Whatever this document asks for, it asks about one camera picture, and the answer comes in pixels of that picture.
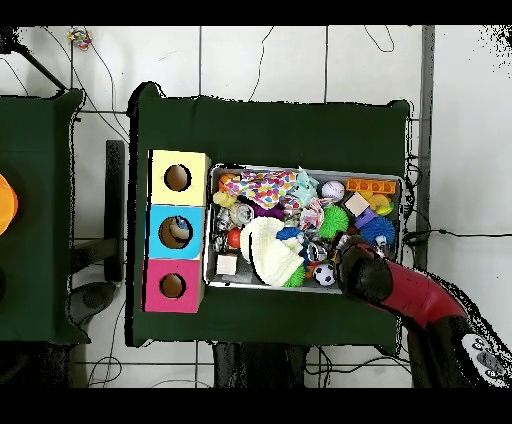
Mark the white knitted cloth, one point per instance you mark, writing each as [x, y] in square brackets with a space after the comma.
[272, 248]

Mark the clear plastic bottle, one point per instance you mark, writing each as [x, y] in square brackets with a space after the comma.
[181, 230]

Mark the blue spiky ball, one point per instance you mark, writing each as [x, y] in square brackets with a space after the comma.
[378, 232]

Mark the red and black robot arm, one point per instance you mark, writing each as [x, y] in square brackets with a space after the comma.
[400, 288]

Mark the wooden box with three holes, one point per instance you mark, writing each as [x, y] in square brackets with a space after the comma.
[196, 188]

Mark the polka dot cloth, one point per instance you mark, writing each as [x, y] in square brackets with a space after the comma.
[264, 188]

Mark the small red ball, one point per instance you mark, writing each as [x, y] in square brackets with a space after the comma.
[234, 238]

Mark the green spiky ball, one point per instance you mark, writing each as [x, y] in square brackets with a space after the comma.
[334, 222]
[297, 277]

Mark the small white baseball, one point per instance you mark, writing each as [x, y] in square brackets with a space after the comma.
[333, 190]

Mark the small soccer ball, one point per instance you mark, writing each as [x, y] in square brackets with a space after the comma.
[324, 274]

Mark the plain wooden cube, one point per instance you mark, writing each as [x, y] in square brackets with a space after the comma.
[357, 203]

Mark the orange toy building block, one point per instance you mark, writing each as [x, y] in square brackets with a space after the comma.
[370, 186]

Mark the green cloth side table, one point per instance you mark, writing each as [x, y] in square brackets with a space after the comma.
[40, 200]

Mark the small colourful floor toy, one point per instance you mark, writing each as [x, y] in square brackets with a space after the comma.
[78, 37]

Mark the orange round object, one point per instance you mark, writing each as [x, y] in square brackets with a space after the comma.
[6, 204]

